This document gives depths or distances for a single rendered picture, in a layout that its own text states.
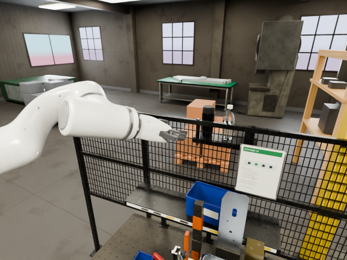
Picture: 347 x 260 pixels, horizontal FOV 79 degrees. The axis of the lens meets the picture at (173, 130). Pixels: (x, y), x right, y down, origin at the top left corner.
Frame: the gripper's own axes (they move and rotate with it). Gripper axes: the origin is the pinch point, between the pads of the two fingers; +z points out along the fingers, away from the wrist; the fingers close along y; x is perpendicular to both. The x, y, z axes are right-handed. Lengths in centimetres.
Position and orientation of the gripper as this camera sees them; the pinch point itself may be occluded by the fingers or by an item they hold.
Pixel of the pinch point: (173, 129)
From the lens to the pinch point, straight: 64.5
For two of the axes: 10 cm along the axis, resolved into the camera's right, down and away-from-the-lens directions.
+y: 6.4, 3.6, -6.8
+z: 7.0, 1.0, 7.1
